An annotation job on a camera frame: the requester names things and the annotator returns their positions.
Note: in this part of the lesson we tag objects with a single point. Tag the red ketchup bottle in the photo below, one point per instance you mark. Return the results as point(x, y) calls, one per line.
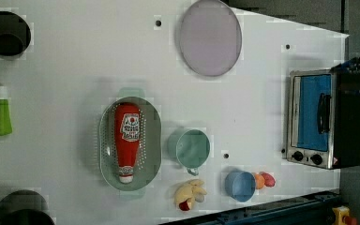
point(126, 139)

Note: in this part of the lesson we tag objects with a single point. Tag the black robot base lower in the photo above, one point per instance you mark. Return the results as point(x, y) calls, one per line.
point(24, 207)

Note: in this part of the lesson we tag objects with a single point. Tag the black robot base upper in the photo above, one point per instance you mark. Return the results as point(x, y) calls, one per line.
point(15, 34)

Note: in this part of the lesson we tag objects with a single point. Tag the green oval strainer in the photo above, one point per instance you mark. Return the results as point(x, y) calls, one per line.
point(148, 157)

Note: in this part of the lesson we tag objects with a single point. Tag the green mug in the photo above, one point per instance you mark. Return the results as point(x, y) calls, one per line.
point(190, 148)

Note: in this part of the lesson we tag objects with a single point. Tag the toy banana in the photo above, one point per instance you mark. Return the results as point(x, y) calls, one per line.
point(190, 193)

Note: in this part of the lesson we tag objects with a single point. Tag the lilac round plate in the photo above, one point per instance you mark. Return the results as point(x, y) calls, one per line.
point(210, 38)

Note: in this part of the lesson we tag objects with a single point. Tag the blue bowl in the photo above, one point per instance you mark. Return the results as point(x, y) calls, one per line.
point(240, 185)

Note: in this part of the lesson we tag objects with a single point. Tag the orange toy fruit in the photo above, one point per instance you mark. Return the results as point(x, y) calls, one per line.
point(259, 181)

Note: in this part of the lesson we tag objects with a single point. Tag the red toy strawberry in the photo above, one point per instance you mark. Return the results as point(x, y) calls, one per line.
point(269, 180)

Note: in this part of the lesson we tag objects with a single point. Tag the black toaster oven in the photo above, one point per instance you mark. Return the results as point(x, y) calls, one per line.
point(323, 128)

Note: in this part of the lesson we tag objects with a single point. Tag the green squeeze bottle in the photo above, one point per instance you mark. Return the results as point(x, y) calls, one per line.
point(5, 121)

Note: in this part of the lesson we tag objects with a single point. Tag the yellow toy on floor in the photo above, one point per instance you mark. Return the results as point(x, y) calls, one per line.
point(343, 217)

